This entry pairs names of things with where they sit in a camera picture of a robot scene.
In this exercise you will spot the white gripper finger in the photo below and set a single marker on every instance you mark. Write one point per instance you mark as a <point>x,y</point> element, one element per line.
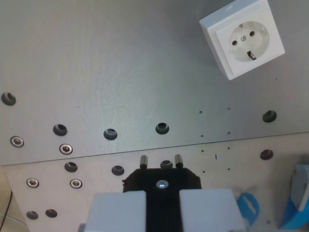
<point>207,210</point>
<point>116,212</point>

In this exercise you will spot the black power plug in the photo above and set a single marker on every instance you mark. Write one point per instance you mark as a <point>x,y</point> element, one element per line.
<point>142,180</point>

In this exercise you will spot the silver hex socket screw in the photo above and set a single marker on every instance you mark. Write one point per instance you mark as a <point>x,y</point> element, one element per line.
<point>17,141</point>
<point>32,183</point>
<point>76,183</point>
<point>66,149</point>

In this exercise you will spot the small blue plastic part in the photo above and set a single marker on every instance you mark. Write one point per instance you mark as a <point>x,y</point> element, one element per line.
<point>248,207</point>

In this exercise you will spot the large blue plastic part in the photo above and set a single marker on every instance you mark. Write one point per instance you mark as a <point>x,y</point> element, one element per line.
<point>297,207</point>

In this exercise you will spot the white wall socket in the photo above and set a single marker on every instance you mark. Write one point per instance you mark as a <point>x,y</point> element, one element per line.
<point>243,38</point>

